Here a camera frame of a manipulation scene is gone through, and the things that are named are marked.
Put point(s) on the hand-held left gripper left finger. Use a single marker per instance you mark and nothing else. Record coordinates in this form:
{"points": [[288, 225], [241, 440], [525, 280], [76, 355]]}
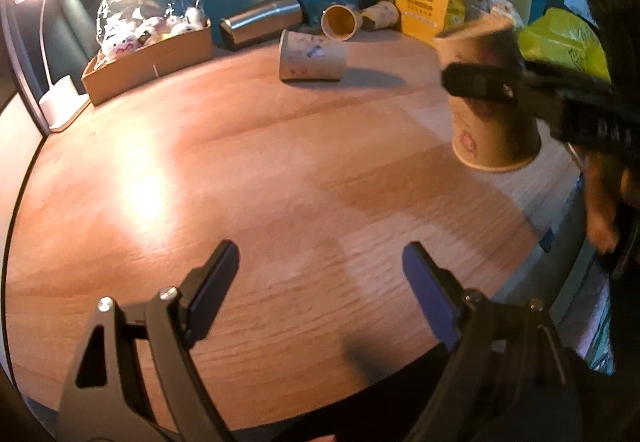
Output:
{"points": [[214, 287]]}

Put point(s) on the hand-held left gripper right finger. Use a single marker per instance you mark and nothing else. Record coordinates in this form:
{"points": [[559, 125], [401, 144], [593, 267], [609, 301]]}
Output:
{"points": [[429, 292]]}

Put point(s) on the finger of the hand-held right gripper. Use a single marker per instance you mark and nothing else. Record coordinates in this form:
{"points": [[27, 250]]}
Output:
{"points": [[482, 83]]}

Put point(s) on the printed paper cup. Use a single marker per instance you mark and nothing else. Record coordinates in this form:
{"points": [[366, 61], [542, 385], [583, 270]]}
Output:
{"points": [[382, 14], [340, 22], [487, 132], [311, 57]]}

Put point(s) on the person's right hand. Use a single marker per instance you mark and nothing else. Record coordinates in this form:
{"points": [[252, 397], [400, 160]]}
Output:
{"points": [[600, 202]]}

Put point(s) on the yellow-green plastic bag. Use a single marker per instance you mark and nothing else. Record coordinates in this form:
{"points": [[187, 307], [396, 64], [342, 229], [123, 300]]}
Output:
{"points": [[565, 39]]}

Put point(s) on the dark cloth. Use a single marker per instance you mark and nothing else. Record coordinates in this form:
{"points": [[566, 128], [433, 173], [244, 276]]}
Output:
{"points": [[615, 7]]}

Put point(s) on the printed cloth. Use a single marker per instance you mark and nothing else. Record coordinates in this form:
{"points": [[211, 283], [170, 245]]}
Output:
{"points": [[592, 317]]}

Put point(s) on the stainless steel tumbler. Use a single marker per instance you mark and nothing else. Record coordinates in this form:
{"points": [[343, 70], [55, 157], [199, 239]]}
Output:
{"points": [[262, 21]]}

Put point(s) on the cardboard box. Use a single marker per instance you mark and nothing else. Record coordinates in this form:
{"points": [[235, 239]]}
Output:
{"points": [[150, 62]]}

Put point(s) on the white desk lamp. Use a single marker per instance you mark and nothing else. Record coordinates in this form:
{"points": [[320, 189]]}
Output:
{"points": [[62, 97]]}

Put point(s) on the plastic-wrapped white toys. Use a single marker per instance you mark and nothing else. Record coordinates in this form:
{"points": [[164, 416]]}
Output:
{"points": [[145, 24]]}

